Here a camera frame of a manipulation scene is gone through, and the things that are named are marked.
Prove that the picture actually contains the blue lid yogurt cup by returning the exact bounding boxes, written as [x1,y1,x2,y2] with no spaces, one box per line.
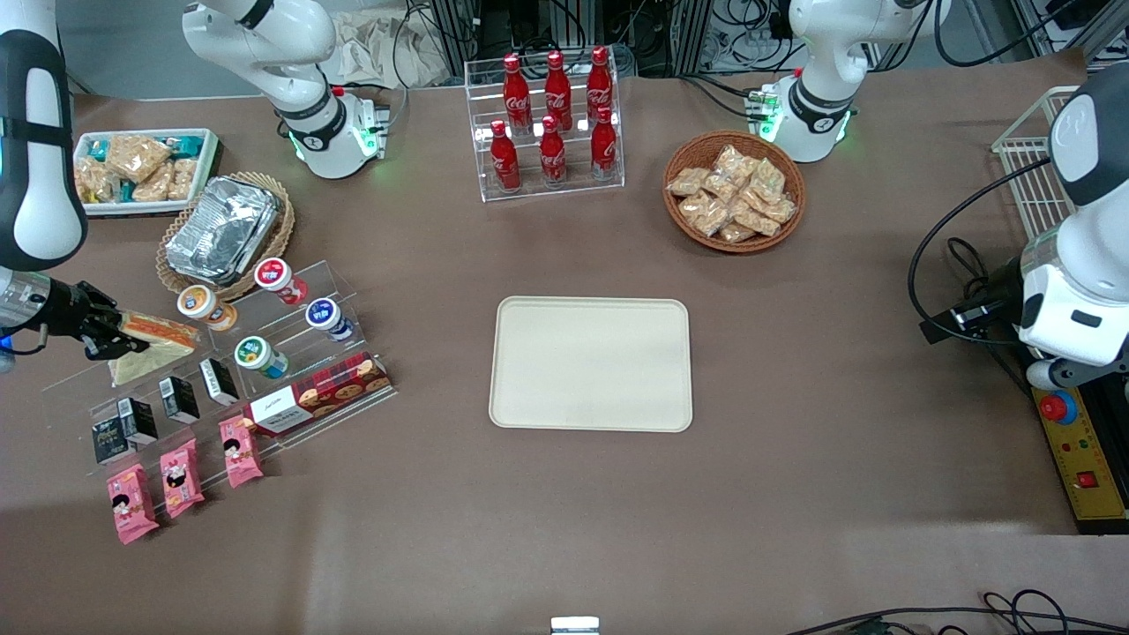
[305,298,355,343]

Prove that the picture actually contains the aluminium equipment rack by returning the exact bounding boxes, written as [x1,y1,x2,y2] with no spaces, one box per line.
[432,0,707,76]

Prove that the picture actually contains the small black drink carton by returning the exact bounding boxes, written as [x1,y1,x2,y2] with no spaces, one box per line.
[159,376,202,424]
[117,397,160,446]
[199,357,241,408]

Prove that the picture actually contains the red cola bottle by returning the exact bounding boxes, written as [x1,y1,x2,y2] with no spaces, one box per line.
[544,50,574,133]
[590,106,619,182]
[586,46,616,124]
[503,53,533,136]
[490,120,522,192]
[539,115,568,186]

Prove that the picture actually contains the oval light wicker basket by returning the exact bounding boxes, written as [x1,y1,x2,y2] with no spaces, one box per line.
[156,172,296,303]

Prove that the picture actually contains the yellow emergency stop box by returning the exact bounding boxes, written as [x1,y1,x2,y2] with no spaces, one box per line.
[1032,388,1129,534]

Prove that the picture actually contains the black snack box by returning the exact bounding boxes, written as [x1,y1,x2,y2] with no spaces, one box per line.
[92,419,138,466]

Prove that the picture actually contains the triangular sandwich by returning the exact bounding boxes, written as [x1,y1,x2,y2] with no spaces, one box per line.
[108,309,200,387]

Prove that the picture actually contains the clear acrylic bottle rack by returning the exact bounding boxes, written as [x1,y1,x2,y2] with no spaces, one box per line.
[465,46,627,204]

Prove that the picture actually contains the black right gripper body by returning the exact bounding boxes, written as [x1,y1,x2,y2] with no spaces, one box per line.
[35,280,122,359]

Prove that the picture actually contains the crumpled beige cloth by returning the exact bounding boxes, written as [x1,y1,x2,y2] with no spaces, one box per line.
[318,9,451,89]

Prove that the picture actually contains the beige rectangular serving tray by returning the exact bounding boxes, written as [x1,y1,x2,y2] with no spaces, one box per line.
[489,296,694,434]

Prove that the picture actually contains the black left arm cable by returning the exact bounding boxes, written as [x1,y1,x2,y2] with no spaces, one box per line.
[908,157,1055,347]

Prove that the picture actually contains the green lid yogurt cup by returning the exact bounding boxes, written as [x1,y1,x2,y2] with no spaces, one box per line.
[234,336,290,381]

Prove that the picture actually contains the round brown wicker basket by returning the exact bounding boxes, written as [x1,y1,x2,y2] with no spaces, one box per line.
[662,131,808,255]

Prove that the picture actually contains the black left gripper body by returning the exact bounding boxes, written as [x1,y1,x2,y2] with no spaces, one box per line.
[966,258,1028,311]

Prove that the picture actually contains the orange lid yogurt cup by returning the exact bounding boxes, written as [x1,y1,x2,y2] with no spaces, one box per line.
[176,284,239,333]

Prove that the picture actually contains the red plaid cookie box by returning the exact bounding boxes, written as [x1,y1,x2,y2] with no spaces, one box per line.
[243,351,393,439]

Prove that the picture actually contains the pink cartoon snack packet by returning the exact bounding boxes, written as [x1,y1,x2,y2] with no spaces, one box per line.
[219,415,264,489]
[106,464,161,545]
[160,438,206,519]

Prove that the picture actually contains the red lid yogurt cup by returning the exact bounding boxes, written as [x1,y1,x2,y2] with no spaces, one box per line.
[254,258,310,307]

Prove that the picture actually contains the clear acrylic stepped shelf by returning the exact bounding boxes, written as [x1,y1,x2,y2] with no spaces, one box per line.
[40,258,400,482]

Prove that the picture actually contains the white wire basket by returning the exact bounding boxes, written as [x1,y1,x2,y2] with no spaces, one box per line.
[991,86,1081,243]

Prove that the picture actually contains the white rectangular plastic bin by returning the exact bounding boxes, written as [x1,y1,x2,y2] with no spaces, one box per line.
[72,129,221,219]

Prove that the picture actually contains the silver foil lidded container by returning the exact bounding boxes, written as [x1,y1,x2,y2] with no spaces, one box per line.
[166,176,281,285]

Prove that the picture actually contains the black floor cables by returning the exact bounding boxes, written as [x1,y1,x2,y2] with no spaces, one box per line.
[785,589,1129,635]

